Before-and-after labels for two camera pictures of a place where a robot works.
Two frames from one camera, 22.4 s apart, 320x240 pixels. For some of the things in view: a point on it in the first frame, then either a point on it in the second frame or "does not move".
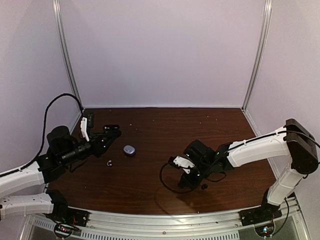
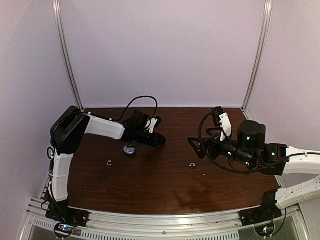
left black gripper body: [96, 150] → [151, 142]
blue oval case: [129, 150] does not move
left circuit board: [64, 229] does not move
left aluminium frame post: [63, 47] does not move
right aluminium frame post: [268, 9] does not move
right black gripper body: [194, 183] → [216, 152]
